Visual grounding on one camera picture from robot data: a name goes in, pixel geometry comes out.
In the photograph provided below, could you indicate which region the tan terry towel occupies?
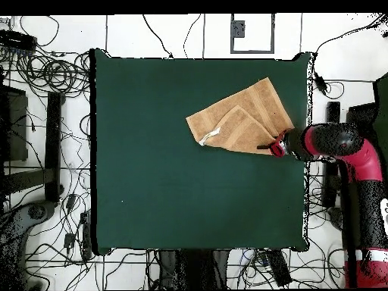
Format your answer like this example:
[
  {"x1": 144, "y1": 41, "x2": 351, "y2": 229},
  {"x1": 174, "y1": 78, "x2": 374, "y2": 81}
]
[{"x1": 185, "y1": 77, "x2": 295, "y2": 156}]

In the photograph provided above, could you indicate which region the black flat device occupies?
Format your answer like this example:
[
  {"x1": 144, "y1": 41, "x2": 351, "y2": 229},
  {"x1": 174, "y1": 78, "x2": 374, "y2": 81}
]
[{"x1": 0, "y1": 30, "x2": 38, "y2": 52}]

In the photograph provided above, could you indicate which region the black stand base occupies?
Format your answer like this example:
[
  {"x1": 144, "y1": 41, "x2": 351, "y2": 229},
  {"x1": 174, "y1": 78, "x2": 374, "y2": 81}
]
[
  {"x1": 321, "y1": 101, "x2": 342, "y2": 208},
  {"x1": 2, "y1": 91, "x2": 64, "y2": 203}
]

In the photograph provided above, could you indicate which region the black power adapter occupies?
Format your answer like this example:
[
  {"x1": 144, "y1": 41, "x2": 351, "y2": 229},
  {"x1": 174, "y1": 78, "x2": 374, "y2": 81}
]
[
  {"x1": 64, "y1": 193, "x2": 77, "y2": 211},
  {"x1": 63, "y1": 232, "x2": 76, "y2": 250},
  {"x1": 311, "y1": 72, "x2": 327, "y2": 95}
]

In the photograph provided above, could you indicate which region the black box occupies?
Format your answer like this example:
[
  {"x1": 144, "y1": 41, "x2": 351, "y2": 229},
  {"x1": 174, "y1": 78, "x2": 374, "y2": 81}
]
[
  {"x1": 346, "y1": 102, "x2": 378, "y2": 125},
  {"x1": 0, "y1": 84, "x2": 29, "y2": 162}
]

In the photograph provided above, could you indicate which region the black power strip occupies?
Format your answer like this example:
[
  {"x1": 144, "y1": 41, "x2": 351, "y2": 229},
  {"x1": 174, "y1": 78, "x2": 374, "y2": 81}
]
[
  {"x1": 265, "y1": 249, "x2": 293, "y2": 287},
  {"x1": 80, "y1": 211, "x2": 92, "y2": 261}
]

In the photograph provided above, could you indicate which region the gray floor socket box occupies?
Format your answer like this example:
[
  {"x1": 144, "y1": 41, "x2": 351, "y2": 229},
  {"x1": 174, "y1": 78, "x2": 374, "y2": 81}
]
[{"x1": 233, "y1": 20, "x2": 246, "y2": 39}]

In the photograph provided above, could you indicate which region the dark green table cloth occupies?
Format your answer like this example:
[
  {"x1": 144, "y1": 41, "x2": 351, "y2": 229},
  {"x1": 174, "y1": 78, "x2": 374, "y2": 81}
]
[{"x1": 89, "y1": 48, "x2": 314, "y2": 256}]

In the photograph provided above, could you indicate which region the gray chair base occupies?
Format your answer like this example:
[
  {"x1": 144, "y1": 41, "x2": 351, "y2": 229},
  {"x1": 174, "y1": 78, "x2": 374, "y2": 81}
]
[{"x1": 0, "y1": 199, "x2": 58, "y2": 290}]

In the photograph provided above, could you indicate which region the gray floor hatch frame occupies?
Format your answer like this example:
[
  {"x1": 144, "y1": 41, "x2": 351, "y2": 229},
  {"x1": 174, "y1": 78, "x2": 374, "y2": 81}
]
[{"x1": 230, "y1": 13, "x2": 276, "y2": 55}]

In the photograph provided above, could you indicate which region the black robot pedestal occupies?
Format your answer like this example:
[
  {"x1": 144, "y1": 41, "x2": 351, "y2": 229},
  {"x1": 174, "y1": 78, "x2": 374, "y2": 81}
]
[{"x1": 157, "y1": 249, "x2": 230, "y2": 290}]

